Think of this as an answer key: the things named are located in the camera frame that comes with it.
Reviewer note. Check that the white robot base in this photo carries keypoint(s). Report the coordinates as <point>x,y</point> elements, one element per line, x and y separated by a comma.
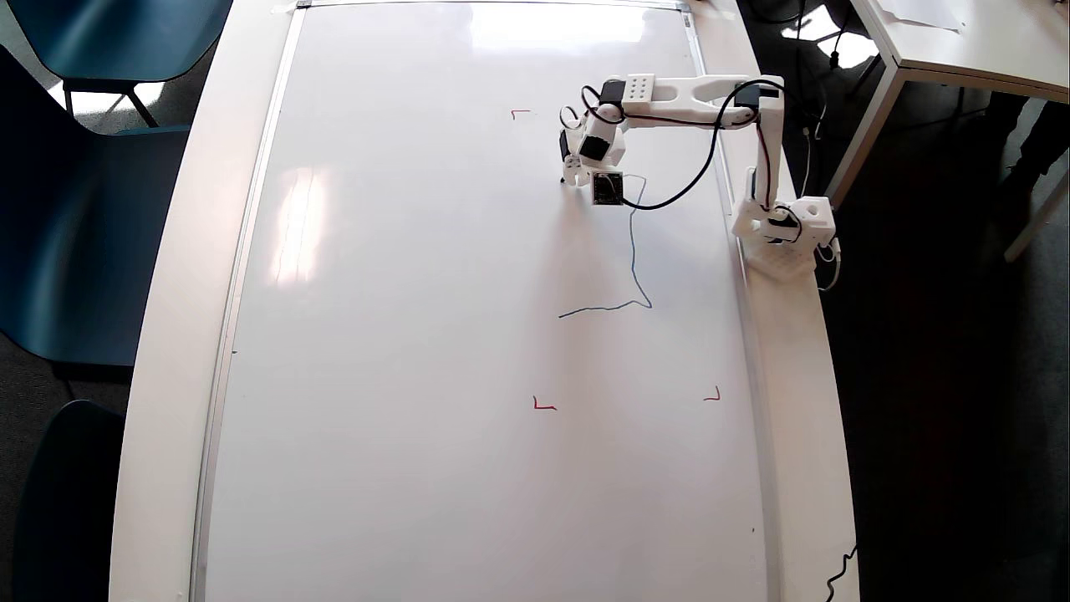
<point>790,234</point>

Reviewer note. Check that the person in dark clothes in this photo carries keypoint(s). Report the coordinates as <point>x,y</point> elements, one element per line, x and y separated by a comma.
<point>1036,134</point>

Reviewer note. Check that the white paper sheet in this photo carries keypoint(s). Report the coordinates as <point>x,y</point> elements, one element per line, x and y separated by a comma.
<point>919,12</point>

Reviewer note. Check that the blue chair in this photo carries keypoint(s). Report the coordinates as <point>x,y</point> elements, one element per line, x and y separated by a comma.
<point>75,234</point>
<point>71,510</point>
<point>117,38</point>

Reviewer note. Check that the white side table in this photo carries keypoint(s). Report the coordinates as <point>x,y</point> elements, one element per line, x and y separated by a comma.
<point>986,46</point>

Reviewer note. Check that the large whiteboard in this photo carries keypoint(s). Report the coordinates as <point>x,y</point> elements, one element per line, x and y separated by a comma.
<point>418,376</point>

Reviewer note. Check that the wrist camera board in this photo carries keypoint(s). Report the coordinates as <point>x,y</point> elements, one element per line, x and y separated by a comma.
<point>608,189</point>

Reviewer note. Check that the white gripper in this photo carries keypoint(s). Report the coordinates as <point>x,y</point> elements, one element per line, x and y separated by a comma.
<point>572,172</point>

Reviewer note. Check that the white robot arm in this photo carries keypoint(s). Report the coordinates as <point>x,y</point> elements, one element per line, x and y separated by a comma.
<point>694,92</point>

